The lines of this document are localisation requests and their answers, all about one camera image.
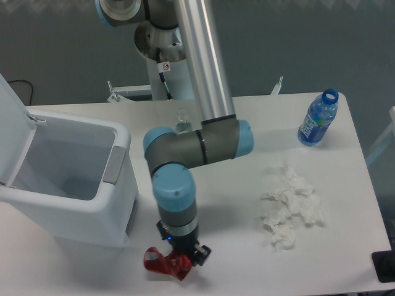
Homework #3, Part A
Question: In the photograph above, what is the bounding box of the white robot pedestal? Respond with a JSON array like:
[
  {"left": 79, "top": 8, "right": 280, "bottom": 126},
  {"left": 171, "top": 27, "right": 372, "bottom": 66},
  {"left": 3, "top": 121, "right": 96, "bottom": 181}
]
[{"left": 106, "top": 23, "right": 285, "bottom": 103}]

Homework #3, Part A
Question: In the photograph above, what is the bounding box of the white trash bin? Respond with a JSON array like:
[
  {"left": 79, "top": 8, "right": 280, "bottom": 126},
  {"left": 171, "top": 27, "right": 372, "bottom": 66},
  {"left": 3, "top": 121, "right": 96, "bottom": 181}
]
[{"left": 1, "top": 80, "right": 138, "bottom": 247}]

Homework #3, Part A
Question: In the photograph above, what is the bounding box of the black device at edge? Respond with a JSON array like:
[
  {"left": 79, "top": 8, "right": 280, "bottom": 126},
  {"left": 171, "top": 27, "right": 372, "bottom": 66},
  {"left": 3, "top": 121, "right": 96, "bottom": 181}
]
[{"left": 372, "top": 250, "right": 394, "bottom": 283}]

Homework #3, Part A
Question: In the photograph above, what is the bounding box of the white chair frame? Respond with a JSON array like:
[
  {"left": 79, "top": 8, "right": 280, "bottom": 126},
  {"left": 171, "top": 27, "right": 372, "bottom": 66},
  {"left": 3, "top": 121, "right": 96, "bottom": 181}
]
[{"left": 365, "top": 106, "right": 394, "bottom": 167}]

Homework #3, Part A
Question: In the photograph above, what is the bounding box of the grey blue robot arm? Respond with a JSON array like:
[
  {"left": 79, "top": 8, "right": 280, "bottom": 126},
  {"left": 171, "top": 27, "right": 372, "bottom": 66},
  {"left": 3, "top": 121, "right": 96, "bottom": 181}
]
[{"left": 96, "top": 1, "right": 254, "bottom": 266}]

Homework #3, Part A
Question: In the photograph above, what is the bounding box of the black cable on pedestal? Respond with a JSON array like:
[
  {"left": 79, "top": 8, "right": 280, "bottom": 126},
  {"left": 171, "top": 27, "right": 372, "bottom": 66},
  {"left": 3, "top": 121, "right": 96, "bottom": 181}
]
[{"left": 155, "top": 47, "right": 173, "bottom": 101}]

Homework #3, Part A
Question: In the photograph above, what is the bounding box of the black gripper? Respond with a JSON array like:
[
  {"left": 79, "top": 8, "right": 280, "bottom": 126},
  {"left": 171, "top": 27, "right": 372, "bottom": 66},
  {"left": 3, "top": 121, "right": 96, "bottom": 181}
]
[{"left": 156, "top": 220, "right": 212, "bottom": 266}]

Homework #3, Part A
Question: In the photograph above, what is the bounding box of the blue plastic bottle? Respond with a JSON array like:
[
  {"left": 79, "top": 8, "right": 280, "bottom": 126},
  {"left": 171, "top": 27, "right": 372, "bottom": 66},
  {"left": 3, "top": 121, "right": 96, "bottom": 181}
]
[{"left": 297, "top": 88, "right": 339, "bottom": 147}]

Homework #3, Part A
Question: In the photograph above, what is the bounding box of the crumpled white tissue pile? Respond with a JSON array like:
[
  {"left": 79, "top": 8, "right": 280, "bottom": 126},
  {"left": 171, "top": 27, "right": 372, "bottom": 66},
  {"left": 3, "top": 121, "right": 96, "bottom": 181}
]
[{"left": 260, "top": 162, "right": 325, "bottom": 252}]

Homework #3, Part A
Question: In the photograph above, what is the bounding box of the clear green-label bottle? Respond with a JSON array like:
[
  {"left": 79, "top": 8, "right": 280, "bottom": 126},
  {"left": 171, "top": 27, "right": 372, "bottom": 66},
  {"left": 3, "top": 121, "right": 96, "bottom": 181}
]
[{"left": 175, "top": 109, "right": 192, "bottom": 134}]

